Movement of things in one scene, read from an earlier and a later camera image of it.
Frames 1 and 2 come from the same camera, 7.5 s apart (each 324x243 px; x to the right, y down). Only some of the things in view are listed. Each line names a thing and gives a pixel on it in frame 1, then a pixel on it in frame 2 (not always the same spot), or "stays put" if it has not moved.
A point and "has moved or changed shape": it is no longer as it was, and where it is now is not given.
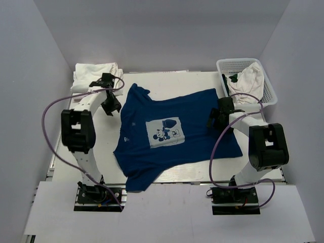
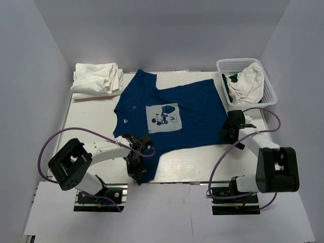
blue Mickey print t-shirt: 168,132 has moved or changed shape
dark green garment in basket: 234,79 stays put
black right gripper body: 222,125 -> 226,127
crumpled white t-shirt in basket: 250,81 stays put
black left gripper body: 111,104 -> 135,166
